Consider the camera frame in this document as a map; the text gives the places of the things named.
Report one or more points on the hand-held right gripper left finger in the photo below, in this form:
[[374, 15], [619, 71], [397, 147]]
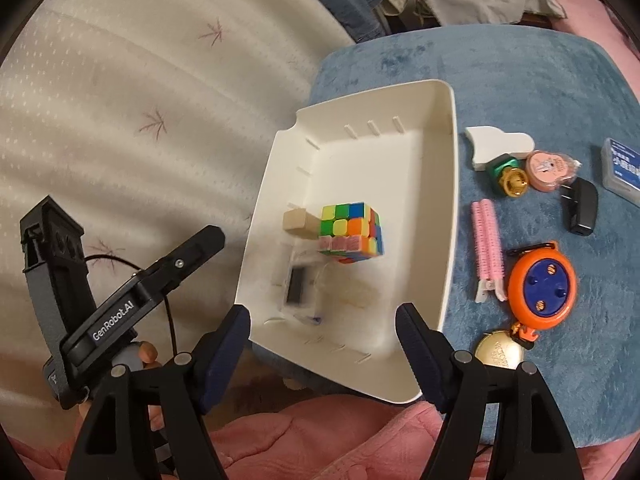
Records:
[[225, 355]]

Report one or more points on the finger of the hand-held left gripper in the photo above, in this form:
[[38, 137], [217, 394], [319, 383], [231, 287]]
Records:
[[185, 257]]

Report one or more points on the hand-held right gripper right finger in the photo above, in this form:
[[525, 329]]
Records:
[[420, 355]]

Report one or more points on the white plastic bin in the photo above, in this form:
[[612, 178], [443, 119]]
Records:
[[380, 170]]

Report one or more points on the green and gold valve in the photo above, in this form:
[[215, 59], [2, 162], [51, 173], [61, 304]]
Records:
[[510, 180]]

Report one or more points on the person's left hand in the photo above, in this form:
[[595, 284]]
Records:
[[149, 352]]

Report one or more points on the gold round tin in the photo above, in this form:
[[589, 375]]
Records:
[[497, 352]]

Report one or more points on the clear plastic case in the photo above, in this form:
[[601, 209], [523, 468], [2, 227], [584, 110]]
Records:
[[299, 285]]

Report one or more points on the pink blanket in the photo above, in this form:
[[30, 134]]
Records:
[[300, 435]]

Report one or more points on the beige block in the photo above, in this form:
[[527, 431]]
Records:
[[299, 221]]

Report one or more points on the pink hair roller clip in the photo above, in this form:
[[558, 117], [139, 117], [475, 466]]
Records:
[[489, 240]]

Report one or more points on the orange and blue tape measure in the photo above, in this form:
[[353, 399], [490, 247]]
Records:
[[542, 285]]

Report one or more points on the colourful puzzle cube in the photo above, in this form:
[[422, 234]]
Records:
[[350, 230]]

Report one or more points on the white floral print fabric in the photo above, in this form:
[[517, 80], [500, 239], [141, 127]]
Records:
[[150, 60]]

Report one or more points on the black charger adapter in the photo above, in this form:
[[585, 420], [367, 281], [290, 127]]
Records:
[[582, 207]]

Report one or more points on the pink round tape dispenser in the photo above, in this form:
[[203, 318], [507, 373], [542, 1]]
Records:
[[547, 170]]

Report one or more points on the blue and white box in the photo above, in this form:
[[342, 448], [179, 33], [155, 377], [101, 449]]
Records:
[[622, 165]]

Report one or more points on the blue plush mat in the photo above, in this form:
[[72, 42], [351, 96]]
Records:
[[525, 75]]

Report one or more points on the blue jeans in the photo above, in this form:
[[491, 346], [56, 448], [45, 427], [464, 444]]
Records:
[[350, 5]]

